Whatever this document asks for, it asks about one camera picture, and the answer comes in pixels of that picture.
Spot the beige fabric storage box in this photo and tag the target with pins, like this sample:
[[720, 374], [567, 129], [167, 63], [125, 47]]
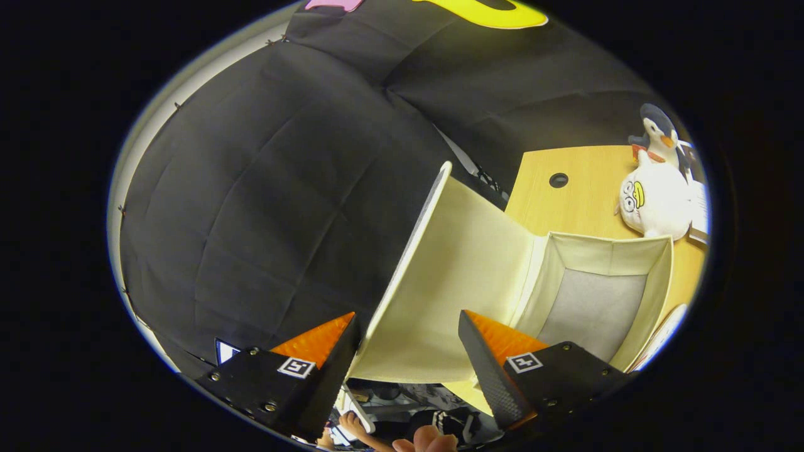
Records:
[[452, 282]]

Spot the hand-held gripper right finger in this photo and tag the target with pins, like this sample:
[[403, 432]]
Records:
[[493, 383]]

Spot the white duck plush toy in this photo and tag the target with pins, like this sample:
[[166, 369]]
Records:
[[659, 201]]

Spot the white canvas shoe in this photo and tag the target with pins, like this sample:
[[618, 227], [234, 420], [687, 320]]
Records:
[[662, 333]]

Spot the penguin plush toy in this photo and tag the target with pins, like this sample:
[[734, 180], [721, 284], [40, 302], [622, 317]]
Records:
[[659, 135]]

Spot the computer monitor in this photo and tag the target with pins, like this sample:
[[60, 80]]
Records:
[[225, 351]]

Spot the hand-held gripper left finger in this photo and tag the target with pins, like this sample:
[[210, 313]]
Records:
[[330, 383]]

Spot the white book with portrait cover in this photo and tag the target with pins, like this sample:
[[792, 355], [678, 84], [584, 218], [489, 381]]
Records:
[[700, 207]]

